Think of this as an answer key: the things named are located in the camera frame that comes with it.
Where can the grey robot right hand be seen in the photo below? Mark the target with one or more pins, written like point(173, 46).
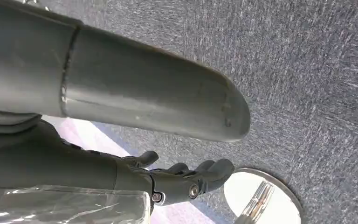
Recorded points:
point(120, 86)

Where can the ribbed grey robot right arm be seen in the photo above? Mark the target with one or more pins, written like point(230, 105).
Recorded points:
point(6, 122)

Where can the white kiosk stand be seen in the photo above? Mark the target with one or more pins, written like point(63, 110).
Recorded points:
point(86, 136)

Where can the clear plastic sleeve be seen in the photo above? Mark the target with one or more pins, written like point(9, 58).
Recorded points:
point(64, 205)

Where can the chrome stanchion post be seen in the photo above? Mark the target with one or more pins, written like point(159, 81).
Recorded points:
point(259, 201)

